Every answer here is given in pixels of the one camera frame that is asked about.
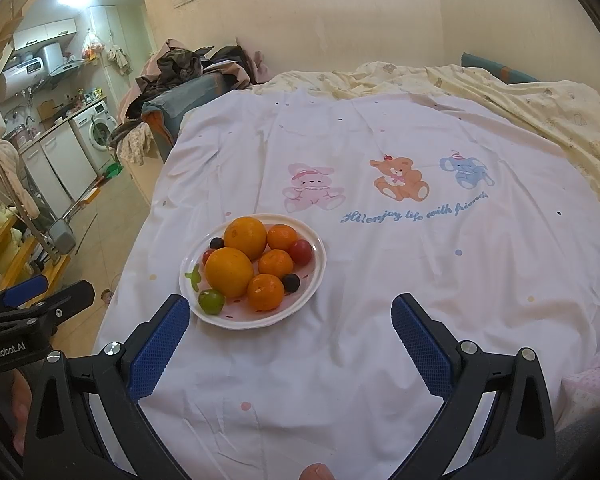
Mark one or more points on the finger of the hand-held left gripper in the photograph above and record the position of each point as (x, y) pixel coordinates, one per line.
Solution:
(17, 290)
(67, 300)

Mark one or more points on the person's bare knee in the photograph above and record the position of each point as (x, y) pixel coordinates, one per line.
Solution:
(317, 472)

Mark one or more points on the tall white cabinet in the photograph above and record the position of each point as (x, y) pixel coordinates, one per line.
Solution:
(105, 25)

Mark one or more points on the pile of dark clothes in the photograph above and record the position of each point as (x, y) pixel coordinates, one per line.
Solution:
(180, 65)

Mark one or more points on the white printed bedsheet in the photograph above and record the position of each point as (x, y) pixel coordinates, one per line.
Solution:
(405, 270)

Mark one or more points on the floral lace cloth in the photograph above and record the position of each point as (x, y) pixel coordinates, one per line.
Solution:
(135, 145)

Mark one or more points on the pale yellow printed quilt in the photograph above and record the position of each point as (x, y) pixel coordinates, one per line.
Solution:
(555, 105)

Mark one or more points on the dark purple grape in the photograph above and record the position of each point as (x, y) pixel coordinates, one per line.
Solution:
(292, 282)
(216, 243)

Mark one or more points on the pink hanging garment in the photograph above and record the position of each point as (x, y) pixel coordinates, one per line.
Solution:
(5, 160)

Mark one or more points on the green dustpan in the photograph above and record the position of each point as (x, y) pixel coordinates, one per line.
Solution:
(113, 170)

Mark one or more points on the pink patterned cloth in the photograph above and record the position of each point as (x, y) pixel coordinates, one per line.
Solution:
(595, 385)

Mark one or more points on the green tomato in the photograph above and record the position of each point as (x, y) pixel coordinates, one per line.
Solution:
(211, 301)

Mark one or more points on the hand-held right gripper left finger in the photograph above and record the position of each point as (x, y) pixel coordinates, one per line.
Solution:
(157, 347)

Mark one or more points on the hanging plastic bag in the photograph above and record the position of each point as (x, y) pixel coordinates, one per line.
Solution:
(92, 48)

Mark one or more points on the white base cabinets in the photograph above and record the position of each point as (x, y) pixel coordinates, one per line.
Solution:
(62, 160)

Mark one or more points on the white washing machine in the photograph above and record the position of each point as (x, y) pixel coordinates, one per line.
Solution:
(97, 132)

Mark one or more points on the white wall cabinet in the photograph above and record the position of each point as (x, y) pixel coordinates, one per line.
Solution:
(45, 32)

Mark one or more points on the silver range hood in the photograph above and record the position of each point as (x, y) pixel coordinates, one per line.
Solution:
(52, 56)

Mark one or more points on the person's grey trousers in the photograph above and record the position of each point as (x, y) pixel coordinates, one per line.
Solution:
(595, 445)

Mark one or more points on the white water heater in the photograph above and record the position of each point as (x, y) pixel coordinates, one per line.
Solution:
(22, 74)

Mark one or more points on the red tomato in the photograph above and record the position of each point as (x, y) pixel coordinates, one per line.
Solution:
(207, 256)
(300, 251)

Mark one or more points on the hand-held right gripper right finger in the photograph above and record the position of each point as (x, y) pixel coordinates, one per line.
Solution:
(422, 347)

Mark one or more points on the pink strawberry pattern plate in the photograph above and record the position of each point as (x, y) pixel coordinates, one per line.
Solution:
(240, 317)

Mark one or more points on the hanging beige towel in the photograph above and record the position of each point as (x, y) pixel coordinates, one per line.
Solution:
(118, 58)

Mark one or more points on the small mandarin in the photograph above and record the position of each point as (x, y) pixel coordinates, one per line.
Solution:
(282, 238)
(265, 292)
(275, 263)

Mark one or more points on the teal pillow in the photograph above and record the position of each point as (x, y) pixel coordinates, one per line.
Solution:
(485, 66)

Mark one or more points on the person's left hand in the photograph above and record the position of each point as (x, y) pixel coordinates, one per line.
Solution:
(22, 400)

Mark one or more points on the large orange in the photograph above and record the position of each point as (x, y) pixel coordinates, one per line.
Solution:
(229, 273)
(245, 236)

